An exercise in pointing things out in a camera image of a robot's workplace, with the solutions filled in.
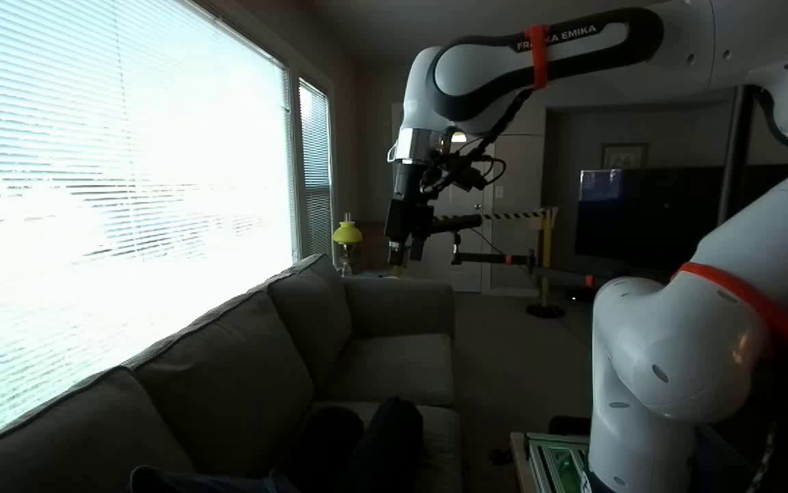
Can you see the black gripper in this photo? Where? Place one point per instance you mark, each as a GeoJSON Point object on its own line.
{"type": "Point", "coordinates": [403, 202]}

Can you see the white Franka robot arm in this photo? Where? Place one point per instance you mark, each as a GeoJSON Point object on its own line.
{"type": "Point", "coordinates": [685, 346]}

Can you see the white door with fanlight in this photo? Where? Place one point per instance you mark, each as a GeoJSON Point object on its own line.
{"type": "Point", "coordinates": [472, 233]}

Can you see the yellow table lamp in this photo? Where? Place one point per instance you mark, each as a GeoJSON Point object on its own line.
{"type": "Point", "coordinates": [347, 233]}

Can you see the black tripod bar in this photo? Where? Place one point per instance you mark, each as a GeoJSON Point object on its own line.
{"type": "Point", "coordinates": [494, 259]}

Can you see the yellow black barrier tape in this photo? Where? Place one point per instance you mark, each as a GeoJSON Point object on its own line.
{"type": "Point", "coordinates": [518, 214]}

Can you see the narrow window blind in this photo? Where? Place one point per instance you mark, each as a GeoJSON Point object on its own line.
{"type": "Point", "coordinates": [317, 155]}

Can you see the grey fabric sofa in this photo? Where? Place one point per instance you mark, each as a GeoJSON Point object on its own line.
{"type": "Point", "coordinates": [232, 373]}

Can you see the black television screen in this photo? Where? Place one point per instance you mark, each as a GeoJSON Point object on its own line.
{"type": "Point", "coordinates": [650, 220]}

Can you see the large window blind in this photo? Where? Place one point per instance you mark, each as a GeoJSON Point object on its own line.
{"type": "Point", "coordinates": [121, 181]}

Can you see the black vertical stand pole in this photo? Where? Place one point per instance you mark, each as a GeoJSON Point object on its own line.
{"type": "Point", "coordinates": [735, 155]}

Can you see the small framed wall picture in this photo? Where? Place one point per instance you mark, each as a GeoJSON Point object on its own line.
{"type": "Point", "coordinates": [626, 155]}

